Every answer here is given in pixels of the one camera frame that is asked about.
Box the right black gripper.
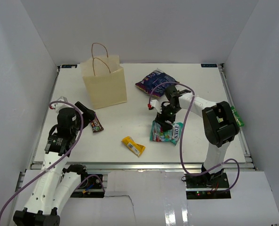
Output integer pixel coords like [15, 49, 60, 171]
[155, 104, 181, 132]

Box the green Fox's mint candy bag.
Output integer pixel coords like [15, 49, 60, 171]
[150, 121, 183, 145]

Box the brown M&M's packet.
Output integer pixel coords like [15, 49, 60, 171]
[90, 113, 104, 133]

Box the yellow snack wrapper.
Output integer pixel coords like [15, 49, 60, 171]
[121, 136, 145, 157]

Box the purple blue snack bag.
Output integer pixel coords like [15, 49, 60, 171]
[135, 68, 178, 97]

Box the green snack packet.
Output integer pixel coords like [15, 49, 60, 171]
[231, 106, 245, 127]

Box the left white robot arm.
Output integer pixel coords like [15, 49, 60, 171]
[13, 99, 102, 226]

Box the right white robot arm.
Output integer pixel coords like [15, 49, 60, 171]
[149, 85, 239, 188]

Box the beige paper bag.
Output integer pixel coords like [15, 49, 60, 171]
[80, 42, 127, 109]

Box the white cardboard sheet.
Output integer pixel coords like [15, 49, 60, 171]
[14, 169, 279, 226]

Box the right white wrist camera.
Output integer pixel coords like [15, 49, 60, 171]
[148, 99, 162, 113]

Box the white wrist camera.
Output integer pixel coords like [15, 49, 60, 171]
[148, 99, 162, 113]
[49, 96, 68, 113]

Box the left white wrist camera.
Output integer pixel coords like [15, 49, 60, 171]
[49, 96, 68, 113]

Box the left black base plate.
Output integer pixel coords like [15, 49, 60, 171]
[71, 174, 104, 198]

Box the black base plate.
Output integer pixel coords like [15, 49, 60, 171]
[71, 174, 104, 198]
[181, 173, 231, 200]

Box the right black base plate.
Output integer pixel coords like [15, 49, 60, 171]
[181, 173, 231, 200]

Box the aluminium table frame rail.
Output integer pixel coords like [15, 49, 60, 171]
[14, 63, 256, 226]

